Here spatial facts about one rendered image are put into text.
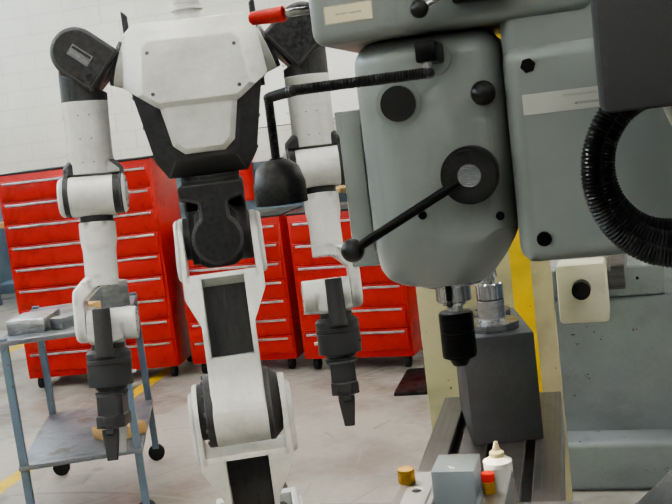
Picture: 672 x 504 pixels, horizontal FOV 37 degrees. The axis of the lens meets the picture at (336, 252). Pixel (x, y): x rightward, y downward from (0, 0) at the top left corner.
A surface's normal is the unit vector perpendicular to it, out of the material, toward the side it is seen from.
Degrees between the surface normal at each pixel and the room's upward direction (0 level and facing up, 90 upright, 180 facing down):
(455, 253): 117
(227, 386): 66
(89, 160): 89
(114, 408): 80
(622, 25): 90
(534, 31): 90
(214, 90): 90
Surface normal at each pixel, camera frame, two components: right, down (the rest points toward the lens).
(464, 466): -0.12, -0.98
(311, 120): 0.07, 0.11
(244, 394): 0.05, -0.29
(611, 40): -0.22, 0.15
